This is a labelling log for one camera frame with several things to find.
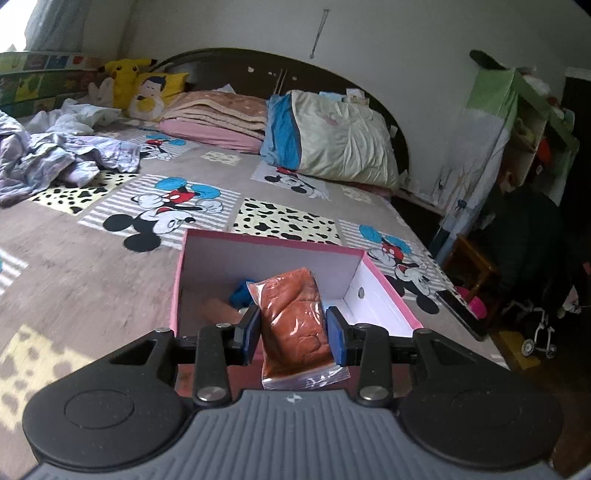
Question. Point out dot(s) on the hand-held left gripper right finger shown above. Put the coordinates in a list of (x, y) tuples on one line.
[(336, 338)]

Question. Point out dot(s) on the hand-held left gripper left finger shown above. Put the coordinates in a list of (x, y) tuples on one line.
[(252, 333)]

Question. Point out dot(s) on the clear bag of brown clay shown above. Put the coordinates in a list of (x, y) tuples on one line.
[(292, 325)]

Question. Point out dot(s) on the pink cardboard box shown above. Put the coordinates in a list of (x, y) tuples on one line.
[(281, 286)]

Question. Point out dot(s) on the blue object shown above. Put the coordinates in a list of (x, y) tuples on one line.
[(242, 294)]

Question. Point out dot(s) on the cartoon mouse printed bed sheet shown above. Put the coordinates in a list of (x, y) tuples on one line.
[(194, 230)]

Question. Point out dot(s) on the small wooden stool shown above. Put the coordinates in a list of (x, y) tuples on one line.
[(475, 265)]

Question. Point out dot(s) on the white wheeled toy stroller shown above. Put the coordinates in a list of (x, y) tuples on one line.
[(538, 330)]

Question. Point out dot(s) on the cream and blue pillow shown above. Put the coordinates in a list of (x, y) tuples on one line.
[(334, 134)]

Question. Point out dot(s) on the dark jacket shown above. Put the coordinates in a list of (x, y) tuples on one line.
[(521, 240)]

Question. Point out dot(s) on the folded beige and pink blankets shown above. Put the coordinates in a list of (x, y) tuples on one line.
[(219, 117)]

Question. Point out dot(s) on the yellow cartoon cushion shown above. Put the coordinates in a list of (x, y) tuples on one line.
[(154, 92)]

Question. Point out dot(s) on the dark wooden headboard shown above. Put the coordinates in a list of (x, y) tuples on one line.
[(295, 76)]

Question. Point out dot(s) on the crumpled lilac clothes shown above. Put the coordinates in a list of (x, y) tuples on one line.
[(51, 157)]

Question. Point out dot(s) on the white crumpled cloth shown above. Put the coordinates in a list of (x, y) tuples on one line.
[(83, 115)]

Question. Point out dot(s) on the green and white wardrobe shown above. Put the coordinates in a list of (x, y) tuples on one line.
[(521, 134)]

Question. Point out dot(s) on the yellow plush toy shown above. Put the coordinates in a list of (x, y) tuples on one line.
[(121, 78)]

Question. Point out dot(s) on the colourful padded bed rail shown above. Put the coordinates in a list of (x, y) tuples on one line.
[(37, 78)]

